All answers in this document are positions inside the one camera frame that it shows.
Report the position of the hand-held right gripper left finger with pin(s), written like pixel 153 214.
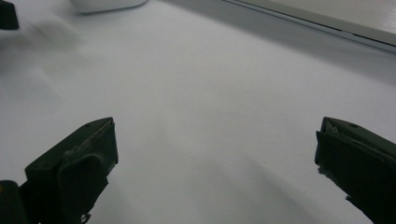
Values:
pixel 74 168

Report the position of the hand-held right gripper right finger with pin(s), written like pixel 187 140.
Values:
pixel 361 161

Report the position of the white container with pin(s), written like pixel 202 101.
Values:
pixel 107 4

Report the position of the white board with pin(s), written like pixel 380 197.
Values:
pixel 327 18

